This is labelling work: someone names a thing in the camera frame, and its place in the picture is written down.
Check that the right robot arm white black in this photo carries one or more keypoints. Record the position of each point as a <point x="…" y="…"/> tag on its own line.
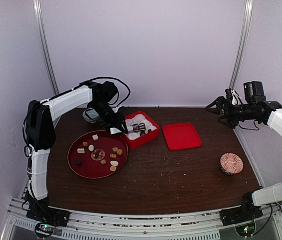
<point x="231" y="111"/>

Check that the red square tin box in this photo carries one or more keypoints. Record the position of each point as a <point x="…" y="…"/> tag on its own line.
<point x="134" y="140"/>

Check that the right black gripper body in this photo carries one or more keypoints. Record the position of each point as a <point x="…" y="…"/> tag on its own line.
<point x="233" y="114"/>

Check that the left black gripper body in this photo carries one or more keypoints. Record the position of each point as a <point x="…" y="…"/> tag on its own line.
<point x="111" y="120"/>

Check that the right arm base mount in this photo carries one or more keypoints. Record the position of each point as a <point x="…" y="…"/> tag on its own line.
<point x="242" y="219"/>

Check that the white square chocolate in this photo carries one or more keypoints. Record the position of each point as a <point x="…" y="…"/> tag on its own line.
<point x="95" y="137"/>

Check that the pale green ceramic bowl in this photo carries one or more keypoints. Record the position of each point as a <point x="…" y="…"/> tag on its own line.
<point x="91" y="116"/>

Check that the red tin lid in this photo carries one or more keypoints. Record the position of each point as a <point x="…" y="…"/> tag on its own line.
<point x="182" y="136"/>

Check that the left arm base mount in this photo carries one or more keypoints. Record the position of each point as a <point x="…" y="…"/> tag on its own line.
<point x="47" y="223"/>

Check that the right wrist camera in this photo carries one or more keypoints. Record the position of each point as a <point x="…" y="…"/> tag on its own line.
<point x="233" y="97"/>

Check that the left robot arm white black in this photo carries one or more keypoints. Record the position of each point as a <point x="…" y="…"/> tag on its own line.
<point x="39" y="133"/>

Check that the silver serving tongs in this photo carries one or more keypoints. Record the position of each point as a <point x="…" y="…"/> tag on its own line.
<point x="137" y="128"/>

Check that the red patterned small dish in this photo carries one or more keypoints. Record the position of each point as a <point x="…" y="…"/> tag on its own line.
<point x="231" y="164"/>

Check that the white oval chocolate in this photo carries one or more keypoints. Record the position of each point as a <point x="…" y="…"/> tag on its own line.
<point x="91" y="148"/>
<point x="114" y="163"/>

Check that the aluminium front rail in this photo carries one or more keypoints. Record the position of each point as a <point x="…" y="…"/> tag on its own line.
<point x="206" y="225"/>

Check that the round red tray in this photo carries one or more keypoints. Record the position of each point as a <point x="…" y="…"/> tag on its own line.
<point x="97" y="164"/>

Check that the white oval chocolate lower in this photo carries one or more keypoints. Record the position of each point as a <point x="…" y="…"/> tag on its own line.
<point x="114" y="163"/>

